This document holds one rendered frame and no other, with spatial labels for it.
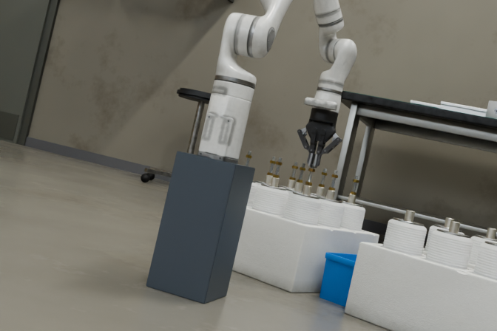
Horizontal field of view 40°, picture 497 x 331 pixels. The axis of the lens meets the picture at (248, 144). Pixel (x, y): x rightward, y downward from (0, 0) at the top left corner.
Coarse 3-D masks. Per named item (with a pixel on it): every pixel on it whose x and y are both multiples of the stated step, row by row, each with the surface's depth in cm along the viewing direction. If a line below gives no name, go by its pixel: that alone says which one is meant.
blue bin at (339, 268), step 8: (328, 256) 182; (336, 256) 181; (344, 256) 190; (352, 256) 193; (328, 264) 182; (336, 264) 181; (344, 264) 179; (352, 264) 177; (328, 272) 182; (336, 272) 181; (344, 272) 179; (352, 272) 177; (328, 280) 182; (336, 280) 180; (344, 280) 179; (328, 288) 181; (336, 288) 180; (344, 288) 178; (320, 296) 183; (328, 296) 181; (336, 296) 180; (344, 296) 178; (344, 304) 178
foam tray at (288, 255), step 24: (264, 216) 190; (240, 240) 194; (264, 240) 188; (288, 240) 183; (312, 240) 183; (336, 240) 192; (360, 240) 202; (240, 264) 192; (264, 264) 187; (288, 264) 182; (312, 264) 185; (288, 288) 180; (312, 288) 187
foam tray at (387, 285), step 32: (384, 256) 164; (416, 256) 162; (352, 288) 168; (384, 288) 163; (416, 288) 158; (448, 288) 153; (480, 288) 149; (384, 320) 162; (416, 320) 157; (448, 320) 152; (480, 320) 148
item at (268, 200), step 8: (256, 192) 198; (264, 192) 195; (272, 192) 194; (280, 192) 194; (256, 200) 196; (264, 200) 194; (272, 200) 194; (280, 200) 195; (256, 208) 195; (264, 208) 194; (272, 208) 194; (280, 208) 195
